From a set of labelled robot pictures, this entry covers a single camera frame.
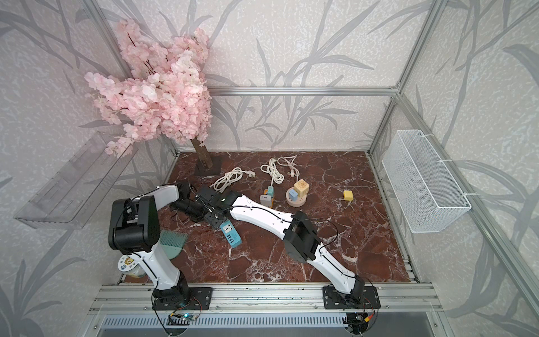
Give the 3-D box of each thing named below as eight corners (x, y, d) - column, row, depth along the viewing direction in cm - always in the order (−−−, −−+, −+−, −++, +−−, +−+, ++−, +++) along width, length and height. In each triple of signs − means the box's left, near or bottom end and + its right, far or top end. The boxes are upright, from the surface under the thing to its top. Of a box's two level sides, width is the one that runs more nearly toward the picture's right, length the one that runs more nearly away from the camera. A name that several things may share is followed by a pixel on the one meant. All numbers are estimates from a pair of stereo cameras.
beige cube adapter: (298, 201, 101) (299, 192, 95) (291, 193, 104) (292, 184, 98) (308, 195, 103) (310, 185, 97) (301, 187, 106) (302, 178, 100)
